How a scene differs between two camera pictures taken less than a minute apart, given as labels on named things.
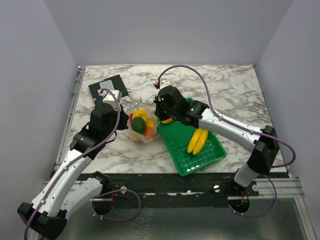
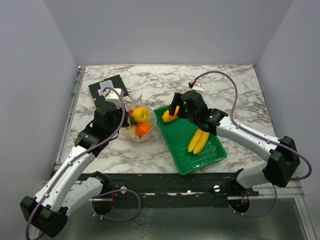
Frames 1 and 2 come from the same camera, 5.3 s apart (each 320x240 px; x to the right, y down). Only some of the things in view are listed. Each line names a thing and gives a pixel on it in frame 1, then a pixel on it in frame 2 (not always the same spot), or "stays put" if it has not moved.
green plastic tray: x=177 y=136 stays put
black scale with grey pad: x=118 y=85 stays put
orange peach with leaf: x=137 y=137 -> x=129 y=135
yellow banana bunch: x=197 y=141 stays put
